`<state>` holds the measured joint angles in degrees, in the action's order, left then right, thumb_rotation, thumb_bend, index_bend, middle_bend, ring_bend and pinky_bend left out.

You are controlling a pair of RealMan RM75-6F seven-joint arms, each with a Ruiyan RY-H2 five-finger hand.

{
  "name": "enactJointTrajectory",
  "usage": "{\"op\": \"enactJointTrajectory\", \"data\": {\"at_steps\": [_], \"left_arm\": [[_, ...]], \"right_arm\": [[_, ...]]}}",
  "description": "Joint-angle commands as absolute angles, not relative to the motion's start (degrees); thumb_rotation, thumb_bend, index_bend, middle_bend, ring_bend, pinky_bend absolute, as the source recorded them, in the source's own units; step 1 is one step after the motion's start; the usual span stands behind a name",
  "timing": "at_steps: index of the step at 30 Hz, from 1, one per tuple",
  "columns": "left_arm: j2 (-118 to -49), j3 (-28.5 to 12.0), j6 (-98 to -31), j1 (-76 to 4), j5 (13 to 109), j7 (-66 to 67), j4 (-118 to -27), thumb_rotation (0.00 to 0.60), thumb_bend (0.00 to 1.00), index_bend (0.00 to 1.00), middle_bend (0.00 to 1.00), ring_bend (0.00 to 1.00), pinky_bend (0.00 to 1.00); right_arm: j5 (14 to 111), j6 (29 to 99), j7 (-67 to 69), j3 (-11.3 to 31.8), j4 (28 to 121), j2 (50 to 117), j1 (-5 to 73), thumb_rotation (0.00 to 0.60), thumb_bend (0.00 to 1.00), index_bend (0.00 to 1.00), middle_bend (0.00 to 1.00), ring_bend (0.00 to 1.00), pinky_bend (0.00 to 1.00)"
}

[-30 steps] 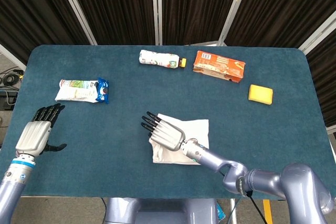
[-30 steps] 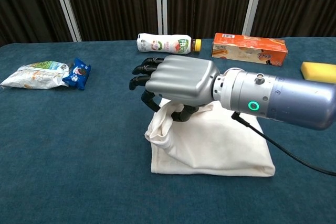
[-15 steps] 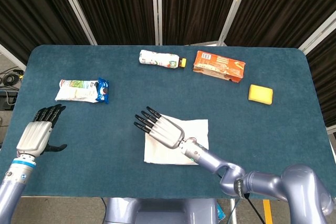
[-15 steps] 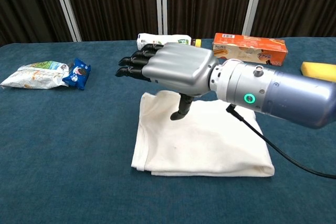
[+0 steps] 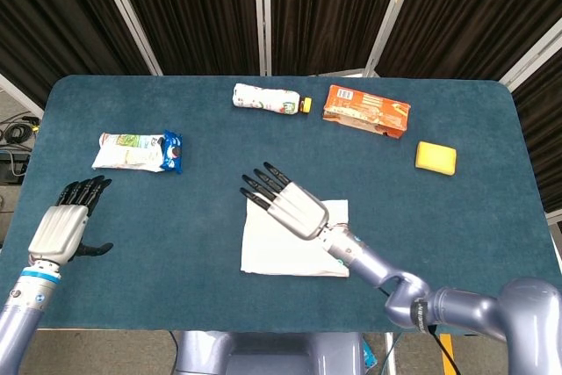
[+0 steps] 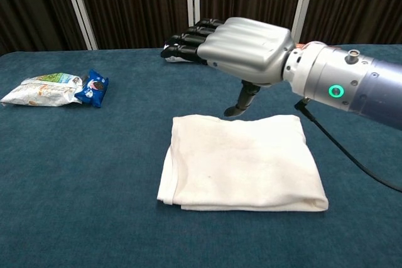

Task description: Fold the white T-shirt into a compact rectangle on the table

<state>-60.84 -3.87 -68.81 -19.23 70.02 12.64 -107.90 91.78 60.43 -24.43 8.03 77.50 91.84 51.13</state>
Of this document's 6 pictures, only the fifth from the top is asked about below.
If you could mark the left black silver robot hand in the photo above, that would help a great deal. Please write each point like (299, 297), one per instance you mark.
(59, 230)

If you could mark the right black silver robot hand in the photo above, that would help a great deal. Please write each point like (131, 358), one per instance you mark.
(298, 212)

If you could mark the white T-shirt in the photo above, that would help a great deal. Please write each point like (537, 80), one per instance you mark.
(272, 252)

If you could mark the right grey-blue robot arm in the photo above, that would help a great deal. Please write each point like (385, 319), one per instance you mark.
(373, 265)

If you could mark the black floor box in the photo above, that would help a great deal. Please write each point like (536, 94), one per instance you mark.
(11, 166)

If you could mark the white snack bag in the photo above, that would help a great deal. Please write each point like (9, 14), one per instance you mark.
(127, 153)

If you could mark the teal table cover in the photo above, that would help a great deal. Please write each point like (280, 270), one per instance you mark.
(175, 239)

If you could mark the white drink bottle yellow cap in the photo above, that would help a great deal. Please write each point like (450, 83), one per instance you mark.
(263, 97)

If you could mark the orange cardboard carton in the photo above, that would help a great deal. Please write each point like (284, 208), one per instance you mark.
(369, 109)

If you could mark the grey-blue robot torso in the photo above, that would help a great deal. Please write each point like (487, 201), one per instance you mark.
(263, 353)

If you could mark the yellow sponge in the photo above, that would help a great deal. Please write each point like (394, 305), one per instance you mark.
(435, 158)

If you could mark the blue object under table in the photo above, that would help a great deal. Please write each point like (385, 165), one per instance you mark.
(371, 355)

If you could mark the metal table leg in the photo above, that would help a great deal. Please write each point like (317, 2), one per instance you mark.
(389, 353)

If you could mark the yellow floor tape strip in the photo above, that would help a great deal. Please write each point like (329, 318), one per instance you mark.
(448, 348)

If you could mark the dark brown pleated curtain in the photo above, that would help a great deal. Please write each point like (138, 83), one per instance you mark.
(193, 10)
(474, 15)
(544, 129)
(329, 10)
(48, 15)

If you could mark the white partition post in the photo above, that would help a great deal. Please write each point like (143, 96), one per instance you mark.
(531, 56)
(19, 95)
(127, 15)
(391, 15)
(262, 10)

